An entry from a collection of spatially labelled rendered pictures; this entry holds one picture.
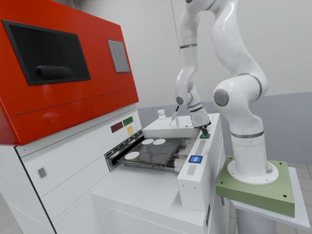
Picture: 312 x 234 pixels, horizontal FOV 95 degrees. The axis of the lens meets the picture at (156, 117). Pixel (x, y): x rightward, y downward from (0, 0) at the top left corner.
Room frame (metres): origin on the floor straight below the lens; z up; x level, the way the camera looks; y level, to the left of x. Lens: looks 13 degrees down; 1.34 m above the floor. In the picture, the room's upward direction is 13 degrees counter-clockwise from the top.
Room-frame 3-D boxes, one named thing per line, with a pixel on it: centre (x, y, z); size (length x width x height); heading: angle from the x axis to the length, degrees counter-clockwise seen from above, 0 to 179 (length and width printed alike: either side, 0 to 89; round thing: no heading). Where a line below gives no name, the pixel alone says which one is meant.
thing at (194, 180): (0.71, -0.21, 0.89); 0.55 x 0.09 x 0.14; 149
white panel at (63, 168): (0.90, 0.36, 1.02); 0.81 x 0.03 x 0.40; 149
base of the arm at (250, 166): (0.56, -0.36, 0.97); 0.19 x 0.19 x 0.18
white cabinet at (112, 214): (0.97, -0.06, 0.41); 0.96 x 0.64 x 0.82; 149
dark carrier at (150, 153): (0.95, 0.07, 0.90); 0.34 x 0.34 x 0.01; 59
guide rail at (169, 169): (0.82, 0.08, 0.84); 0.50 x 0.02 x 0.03; 59
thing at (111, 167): (1.05, 0.26, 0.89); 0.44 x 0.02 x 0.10; 149
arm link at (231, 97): (0.55, -0.33, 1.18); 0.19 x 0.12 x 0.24; 114
